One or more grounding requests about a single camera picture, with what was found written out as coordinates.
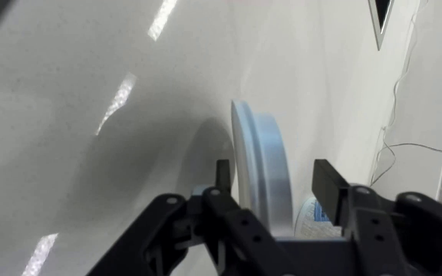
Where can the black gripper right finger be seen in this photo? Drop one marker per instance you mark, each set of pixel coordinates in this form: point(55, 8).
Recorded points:
point(384, 235)

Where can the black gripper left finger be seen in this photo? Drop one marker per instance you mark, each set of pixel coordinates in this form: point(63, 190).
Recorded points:
point(230, 235)

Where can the white round plate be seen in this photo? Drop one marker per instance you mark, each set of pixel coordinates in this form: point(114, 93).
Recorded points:
point(267, 162)

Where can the green labelled can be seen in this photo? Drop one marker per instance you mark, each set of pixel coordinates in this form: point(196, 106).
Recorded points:
point(307, 216)

